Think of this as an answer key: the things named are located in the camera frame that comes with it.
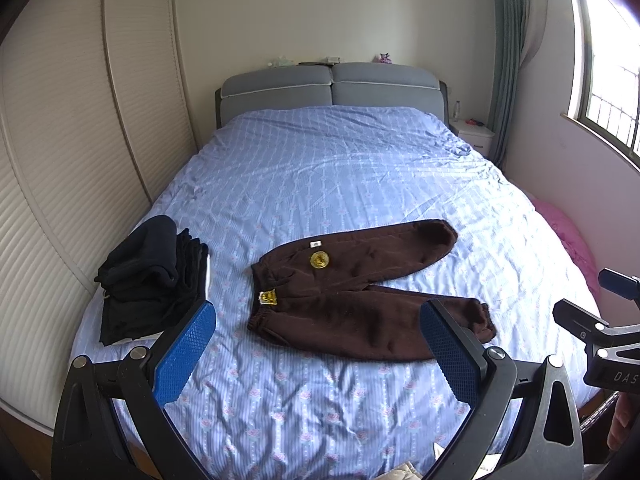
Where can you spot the grey padded headboard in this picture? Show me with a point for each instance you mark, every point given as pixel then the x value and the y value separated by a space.
pixel 348 84

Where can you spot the black folded clothes stack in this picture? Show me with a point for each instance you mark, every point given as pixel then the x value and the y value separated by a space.
pixel 150 280

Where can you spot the purple toy on headboard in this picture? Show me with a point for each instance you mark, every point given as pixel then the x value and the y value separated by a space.
pixel 385 58

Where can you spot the green curtain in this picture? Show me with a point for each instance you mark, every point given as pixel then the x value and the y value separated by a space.
pixel 510 29

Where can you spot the brown fleece pants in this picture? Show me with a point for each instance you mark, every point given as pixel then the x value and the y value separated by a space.
pixel 331 293

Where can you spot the window with grille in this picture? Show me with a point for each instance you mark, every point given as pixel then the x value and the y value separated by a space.
pixel 605 92

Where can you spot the white louvered wardrobe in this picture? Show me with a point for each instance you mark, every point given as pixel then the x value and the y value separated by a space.
pixel 94 125

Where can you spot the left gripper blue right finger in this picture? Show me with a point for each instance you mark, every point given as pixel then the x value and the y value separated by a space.
pixel 545 440

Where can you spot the white nightstand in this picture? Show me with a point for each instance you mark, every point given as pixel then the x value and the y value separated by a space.
pixel 479 137

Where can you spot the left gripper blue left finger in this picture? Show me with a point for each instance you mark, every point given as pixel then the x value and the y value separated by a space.
pixel 89 442

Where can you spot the right hand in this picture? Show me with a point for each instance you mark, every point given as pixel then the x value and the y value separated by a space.
pixel 626 411

